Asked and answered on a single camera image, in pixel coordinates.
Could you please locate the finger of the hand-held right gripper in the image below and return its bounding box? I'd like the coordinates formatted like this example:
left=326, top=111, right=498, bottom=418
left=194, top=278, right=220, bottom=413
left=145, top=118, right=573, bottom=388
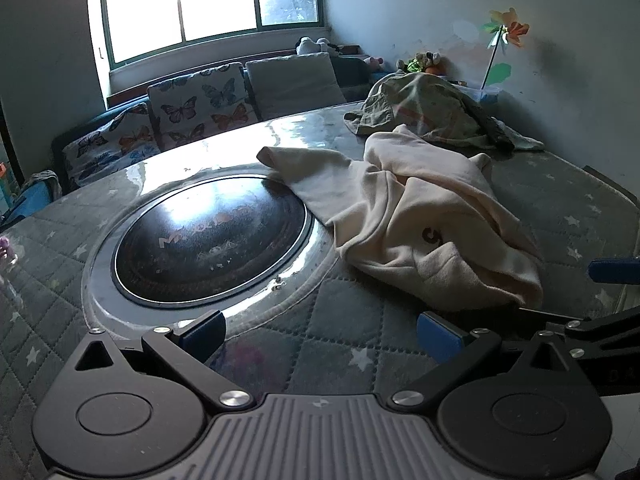
left=520, top=309, right=640, bottom=361
left=588, top=258, right=640, bottom=284

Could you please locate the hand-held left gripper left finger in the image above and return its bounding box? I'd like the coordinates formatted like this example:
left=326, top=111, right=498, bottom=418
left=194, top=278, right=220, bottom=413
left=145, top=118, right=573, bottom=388
left=65, top=310, right=256, bottom=411

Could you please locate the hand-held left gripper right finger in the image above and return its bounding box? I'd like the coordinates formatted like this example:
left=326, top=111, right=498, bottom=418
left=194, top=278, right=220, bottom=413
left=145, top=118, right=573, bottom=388
left=387, top=311, right=583, bottom=413

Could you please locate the cream sweatshirt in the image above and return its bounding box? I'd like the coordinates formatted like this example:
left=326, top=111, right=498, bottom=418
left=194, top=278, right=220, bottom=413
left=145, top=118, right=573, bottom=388
left=256, top=125, right=546, bottom=311

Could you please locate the round black glass cooktop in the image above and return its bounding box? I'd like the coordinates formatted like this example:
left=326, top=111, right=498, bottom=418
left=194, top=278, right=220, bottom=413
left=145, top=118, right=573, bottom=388
left=82, top=160, right=336, bottom=328

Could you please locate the grey quilted star table cover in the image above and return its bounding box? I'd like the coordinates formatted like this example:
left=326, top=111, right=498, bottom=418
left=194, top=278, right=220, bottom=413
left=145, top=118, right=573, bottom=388
left=0, top=102, right=640, bottom=480

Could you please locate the dark cloth strip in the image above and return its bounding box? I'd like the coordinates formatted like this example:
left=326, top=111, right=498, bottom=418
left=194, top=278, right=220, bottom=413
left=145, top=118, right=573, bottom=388
left=470, top=102, right=516, bottom=153

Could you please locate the long butterfly print cushion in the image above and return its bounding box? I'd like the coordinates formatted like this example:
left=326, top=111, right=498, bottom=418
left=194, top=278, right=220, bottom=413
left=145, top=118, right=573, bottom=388
left=62, top=102, right=161, bottom=188

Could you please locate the blue bag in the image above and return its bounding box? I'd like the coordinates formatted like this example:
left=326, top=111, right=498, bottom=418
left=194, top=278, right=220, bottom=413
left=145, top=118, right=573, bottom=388
left=0, top=177, right=63, bottom=226

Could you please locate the grey crumpled cloth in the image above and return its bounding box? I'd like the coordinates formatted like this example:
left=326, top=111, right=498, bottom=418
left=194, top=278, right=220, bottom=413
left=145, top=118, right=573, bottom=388
left=27, top=170, right=63, bottom=198

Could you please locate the clear plastic box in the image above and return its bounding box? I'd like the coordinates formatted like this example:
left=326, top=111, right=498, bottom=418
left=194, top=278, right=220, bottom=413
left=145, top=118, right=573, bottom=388
left=460, top=80, right=501, bottom=106

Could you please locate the square butterfly print cushion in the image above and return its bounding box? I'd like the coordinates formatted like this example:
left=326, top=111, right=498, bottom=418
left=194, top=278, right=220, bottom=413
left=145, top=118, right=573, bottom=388
left=147, top=62, right=261, bottom=151

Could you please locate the green patterned garment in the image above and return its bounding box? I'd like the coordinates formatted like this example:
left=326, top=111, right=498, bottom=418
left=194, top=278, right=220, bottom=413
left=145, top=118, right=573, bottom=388
left=344, top=72, right=546, bottom=153

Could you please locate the blue sofa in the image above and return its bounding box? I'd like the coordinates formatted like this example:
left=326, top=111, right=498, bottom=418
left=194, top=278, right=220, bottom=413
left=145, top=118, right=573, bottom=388
left=50, top=50, right=391, bottom=191

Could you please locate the paper pinwheel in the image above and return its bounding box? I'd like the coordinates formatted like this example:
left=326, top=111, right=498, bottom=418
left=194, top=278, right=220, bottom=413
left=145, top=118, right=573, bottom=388
left=480, top=7, right=531, bottom=91

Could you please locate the grey cushion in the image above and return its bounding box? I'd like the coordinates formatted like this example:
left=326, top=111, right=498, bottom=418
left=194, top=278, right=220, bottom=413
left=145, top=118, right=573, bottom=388
left=245, top=52, right=347, bottom=121

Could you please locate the dark cushion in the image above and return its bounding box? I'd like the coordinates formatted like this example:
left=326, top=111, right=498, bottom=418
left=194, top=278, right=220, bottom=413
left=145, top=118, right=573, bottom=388
left=330, top=55, right=373, bottom=103

